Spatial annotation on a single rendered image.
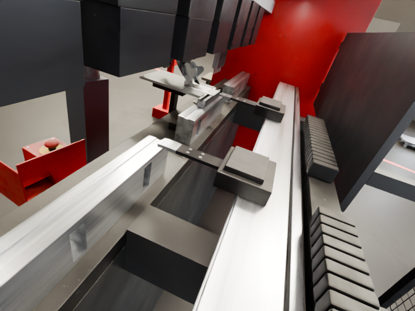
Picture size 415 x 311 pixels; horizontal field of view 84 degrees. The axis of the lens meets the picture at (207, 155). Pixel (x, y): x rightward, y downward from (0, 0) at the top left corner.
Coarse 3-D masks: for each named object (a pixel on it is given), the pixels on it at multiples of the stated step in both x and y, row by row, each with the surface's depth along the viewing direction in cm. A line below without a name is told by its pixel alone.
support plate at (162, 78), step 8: (152, 72) 99; (160, 72) 102; (168, 72) 105; (152, 80) 91; (160, 80) 92; (168, 80) 95; (176, 80) 97; (184, 80) 100; (176, 88) 89; (200, 96) 87
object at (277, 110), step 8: (224, 96) 93; (232, 96) 94; (264, 96) 93; (248, 104) 91; (256, 104) 86; (264, 104) 86; (272, 104) 86; (280, 104) 89; (256, 112) 87; (264, 112) 86; (272, 112) 85; (280, 112) 84; (280, 120) 85
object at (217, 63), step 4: (220, 52) 82; (224, 52) 86; (216, 56) 83; (220, 56) 83; (224, 56) 88; (216, 60) 83; (220, 60) 85; (224, 60) 90; (212, 64) 84; (216, 64) 84; (220, 64) 87; (224, 64) 92; (216, 68) 85; (220, 68) 93; (216, 72) 89
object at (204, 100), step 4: (216, 88) 101; (204, 96) 88; (208, 96) 92; (212, 96) 91; (216, 96) 97; (200, 100) 85; (204, 100) 84; (208, 100) 87; (212, 100) 93; (200, 104) 85; (204, 104) 85; (208, 104) 89
